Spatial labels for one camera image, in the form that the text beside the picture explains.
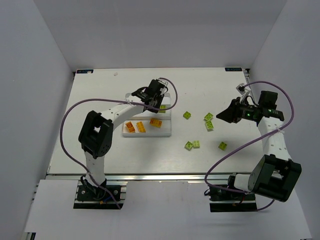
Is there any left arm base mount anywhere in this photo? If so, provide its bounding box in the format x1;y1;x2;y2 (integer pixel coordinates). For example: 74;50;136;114
73;181;127;210

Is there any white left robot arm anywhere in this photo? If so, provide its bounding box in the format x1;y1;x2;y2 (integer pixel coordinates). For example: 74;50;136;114
78;77;168;192

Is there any yellow lego brick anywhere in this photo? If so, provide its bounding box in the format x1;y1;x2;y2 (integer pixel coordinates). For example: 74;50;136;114
136;121;146;133

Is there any purple cable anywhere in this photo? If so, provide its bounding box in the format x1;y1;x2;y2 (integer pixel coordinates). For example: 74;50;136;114
59;77;179;210
204;80;295;213

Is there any blue corner label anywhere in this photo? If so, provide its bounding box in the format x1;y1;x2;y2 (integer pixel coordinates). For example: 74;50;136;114
76;69;94;74
224;67;243;72

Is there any lime round-stud lego brick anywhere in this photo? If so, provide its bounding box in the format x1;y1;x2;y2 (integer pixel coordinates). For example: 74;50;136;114
184;141;194;151

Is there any lime square lego brick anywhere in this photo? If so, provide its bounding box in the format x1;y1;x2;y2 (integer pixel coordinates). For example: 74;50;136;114
182;111;191;120

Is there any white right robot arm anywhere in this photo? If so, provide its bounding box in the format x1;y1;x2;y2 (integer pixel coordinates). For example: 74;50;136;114
216;89;302;202

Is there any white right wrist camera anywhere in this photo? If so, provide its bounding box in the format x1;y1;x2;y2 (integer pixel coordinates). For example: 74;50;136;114
236;83;252;103

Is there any white three-compartment tray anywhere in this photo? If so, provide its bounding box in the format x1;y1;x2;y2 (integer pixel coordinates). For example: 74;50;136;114
121;109;172;138

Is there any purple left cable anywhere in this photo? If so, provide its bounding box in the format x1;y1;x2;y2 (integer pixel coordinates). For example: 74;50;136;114
59;77;179;210

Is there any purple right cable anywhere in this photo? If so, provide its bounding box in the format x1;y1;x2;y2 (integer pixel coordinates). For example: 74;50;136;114
204;80;295;213

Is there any orange rounded lego piece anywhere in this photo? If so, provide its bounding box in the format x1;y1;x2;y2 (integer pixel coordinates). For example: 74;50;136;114
125;121;136;133

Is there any orange lego brick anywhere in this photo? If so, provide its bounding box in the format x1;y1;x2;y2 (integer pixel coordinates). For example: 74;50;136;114
149;118;163;128

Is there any lime small lego brick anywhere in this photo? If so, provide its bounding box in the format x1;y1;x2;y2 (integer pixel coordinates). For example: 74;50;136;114
192;140;201;149

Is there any blue right corner label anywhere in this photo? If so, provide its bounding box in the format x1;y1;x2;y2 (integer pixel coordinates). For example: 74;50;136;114
224;67;243;72

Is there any lime lego brick hidden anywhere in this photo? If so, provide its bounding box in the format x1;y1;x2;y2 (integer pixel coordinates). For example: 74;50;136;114
205;120;214;131

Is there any dark green lego brick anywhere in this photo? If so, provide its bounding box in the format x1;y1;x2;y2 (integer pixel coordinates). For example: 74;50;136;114
158;105;167;113

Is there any blue left corner label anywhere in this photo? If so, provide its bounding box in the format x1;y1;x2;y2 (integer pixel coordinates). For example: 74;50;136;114
76;69;94;74

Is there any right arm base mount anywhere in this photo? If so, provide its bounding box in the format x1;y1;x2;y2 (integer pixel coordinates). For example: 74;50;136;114
203;186;258;213

